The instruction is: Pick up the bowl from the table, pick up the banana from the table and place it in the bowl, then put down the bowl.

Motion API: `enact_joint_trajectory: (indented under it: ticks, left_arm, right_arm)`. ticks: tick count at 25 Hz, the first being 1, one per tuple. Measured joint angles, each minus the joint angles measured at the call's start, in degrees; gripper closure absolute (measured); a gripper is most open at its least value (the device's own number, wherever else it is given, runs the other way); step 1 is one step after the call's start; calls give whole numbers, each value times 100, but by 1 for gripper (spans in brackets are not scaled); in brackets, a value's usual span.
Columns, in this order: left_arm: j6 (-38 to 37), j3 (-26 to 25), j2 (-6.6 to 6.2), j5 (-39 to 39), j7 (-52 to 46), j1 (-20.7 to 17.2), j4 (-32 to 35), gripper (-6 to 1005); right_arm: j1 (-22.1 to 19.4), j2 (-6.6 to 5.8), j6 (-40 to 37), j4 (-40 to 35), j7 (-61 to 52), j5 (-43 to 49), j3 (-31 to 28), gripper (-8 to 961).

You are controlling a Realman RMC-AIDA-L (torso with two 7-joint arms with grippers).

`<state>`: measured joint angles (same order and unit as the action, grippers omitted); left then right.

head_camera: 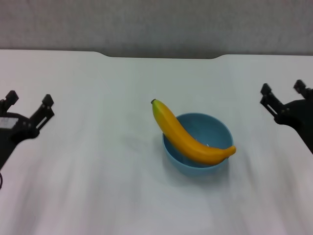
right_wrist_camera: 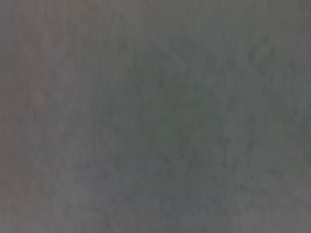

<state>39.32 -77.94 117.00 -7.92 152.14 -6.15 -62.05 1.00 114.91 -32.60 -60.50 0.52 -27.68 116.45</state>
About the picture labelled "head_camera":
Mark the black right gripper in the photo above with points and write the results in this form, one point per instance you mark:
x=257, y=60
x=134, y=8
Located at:
x=300, y=115

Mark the yellow plastic banana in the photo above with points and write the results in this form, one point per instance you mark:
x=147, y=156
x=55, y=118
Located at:
x=185, y=139

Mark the blue plastic bowl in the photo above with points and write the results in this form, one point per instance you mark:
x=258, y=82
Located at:
x=207, y=127

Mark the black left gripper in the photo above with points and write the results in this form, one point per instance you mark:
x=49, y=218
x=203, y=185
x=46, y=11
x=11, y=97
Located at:
x=14, y=132

